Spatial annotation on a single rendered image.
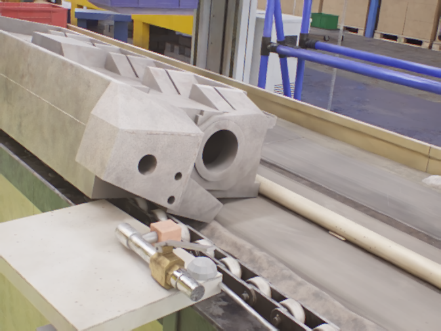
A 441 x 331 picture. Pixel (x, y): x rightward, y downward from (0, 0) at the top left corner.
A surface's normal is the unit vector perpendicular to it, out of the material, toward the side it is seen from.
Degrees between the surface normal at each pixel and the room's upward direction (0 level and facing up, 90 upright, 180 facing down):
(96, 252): 0
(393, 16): 90
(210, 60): 90
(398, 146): 89
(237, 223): 0
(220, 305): 0
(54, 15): 92
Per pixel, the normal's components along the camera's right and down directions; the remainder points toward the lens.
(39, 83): -0.75, -0.01
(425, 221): 0.09, -0.94
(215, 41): -0.69, 0.18
